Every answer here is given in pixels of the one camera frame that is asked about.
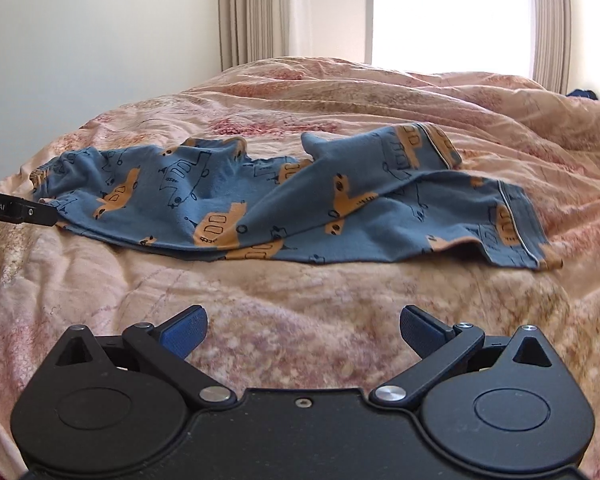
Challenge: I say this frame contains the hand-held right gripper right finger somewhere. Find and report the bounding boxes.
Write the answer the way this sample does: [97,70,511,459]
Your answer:
[369,304,557,408]

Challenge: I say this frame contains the beige curtain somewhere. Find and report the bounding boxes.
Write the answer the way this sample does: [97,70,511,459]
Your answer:
[529,0,574,95]
[216,0,312,72]

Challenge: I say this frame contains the bright window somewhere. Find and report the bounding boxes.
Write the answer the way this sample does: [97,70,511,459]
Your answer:
[369,0,537,80]

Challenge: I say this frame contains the blue pants with orange print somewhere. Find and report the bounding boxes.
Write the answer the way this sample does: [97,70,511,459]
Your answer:
[30,122,564,272]

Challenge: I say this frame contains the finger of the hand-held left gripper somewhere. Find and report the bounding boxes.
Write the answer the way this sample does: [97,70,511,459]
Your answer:
[0,189,59,229]

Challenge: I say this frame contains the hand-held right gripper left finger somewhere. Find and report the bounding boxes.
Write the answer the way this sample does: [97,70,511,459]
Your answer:
[44,305,235,408]

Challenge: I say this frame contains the pink floral bedspread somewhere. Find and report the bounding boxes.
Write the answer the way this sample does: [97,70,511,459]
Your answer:
[0,56,600,480]

